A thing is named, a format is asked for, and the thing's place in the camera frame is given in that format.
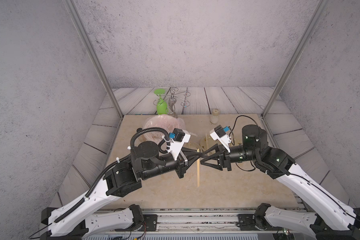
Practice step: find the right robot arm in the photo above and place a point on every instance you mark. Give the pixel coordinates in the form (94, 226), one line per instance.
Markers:
(331, 219)

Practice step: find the aluminium frame post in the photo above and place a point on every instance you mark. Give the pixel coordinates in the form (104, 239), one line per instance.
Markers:
(80, 28)
(304, 39)

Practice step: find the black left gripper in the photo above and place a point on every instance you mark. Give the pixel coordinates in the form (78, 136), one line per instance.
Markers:
(180, 163)

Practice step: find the white shaker bottle beige cap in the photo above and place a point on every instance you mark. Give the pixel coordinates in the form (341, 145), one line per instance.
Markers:
(214, 117)

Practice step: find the left aluminium frame post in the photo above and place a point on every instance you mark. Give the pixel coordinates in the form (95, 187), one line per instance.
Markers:
(80, 28)

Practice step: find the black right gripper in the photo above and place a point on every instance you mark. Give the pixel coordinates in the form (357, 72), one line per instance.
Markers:
(226, 158)

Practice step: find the right aluminium frame post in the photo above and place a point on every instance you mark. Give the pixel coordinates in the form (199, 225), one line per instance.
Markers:
(304, 39)

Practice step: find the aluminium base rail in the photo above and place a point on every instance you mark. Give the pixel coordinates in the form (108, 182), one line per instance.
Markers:
(201, 224)

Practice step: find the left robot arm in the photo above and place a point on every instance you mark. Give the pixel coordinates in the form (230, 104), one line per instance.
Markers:
(79, 218)

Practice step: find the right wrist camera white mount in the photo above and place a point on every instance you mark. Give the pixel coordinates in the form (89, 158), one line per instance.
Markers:
(220, 134)

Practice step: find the chrome cup holder stand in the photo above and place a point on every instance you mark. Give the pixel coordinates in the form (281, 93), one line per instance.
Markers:
(172, 97)

